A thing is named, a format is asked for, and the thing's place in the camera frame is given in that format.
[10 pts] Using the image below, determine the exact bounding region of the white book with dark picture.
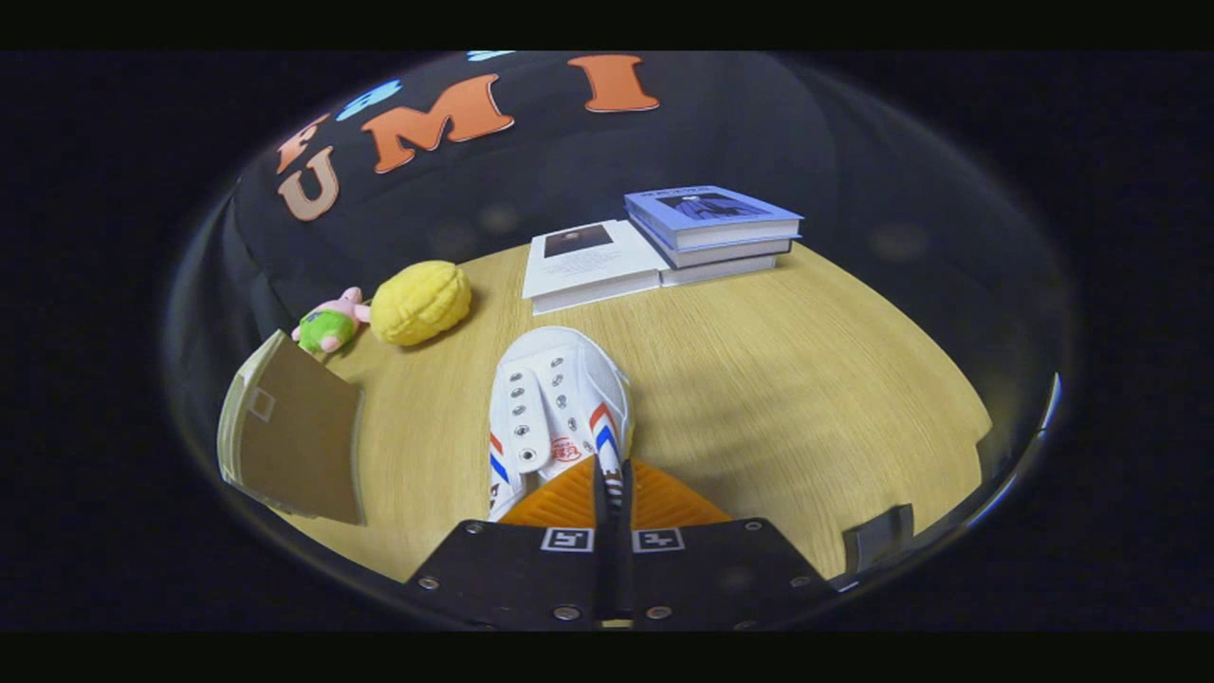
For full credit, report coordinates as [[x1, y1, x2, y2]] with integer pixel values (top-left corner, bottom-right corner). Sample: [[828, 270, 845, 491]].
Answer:
[[522, 220, 670, 316]]

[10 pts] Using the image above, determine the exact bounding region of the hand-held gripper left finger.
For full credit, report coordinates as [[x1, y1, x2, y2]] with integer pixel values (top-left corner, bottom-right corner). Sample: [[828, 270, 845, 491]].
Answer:
[[408, 455, 616, 632]]

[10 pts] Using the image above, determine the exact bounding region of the plain white-paged book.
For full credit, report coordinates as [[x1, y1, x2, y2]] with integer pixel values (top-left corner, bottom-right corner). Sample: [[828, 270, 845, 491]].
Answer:
[[661, 254, 779, 287]]

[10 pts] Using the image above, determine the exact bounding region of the blue book with figure print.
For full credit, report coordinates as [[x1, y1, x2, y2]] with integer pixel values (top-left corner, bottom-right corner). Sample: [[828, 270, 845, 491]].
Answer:
[[624, 185, 804, 251]]

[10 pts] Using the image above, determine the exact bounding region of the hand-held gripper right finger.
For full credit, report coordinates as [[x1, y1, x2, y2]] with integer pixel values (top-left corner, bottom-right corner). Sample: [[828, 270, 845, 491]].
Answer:
[[615, 457, 836, 632]]

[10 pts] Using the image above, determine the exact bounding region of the white striped canvas shoe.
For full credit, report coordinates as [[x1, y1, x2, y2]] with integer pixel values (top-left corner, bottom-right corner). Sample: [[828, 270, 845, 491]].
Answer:
[[488, 325, 634, 523]]

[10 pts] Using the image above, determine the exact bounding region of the pink and green plush toy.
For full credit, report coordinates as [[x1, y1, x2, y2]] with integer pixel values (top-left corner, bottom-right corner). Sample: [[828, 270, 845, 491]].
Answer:
[[291, 286, 371, 355]]

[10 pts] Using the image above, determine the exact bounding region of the grey bracket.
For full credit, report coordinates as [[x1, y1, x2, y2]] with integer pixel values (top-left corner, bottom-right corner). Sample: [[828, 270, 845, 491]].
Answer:
[[842, 505, 913, 575]]

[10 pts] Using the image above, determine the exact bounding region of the blue-edged book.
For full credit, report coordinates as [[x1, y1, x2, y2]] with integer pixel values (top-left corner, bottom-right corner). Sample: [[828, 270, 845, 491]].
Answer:
[[654, 237, 793, 269]]

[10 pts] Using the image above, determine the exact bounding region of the yellow plush toy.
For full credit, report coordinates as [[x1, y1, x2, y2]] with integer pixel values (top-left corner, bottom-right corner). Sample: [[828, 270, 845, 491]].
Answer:
[[370, 260, 472, 347]]

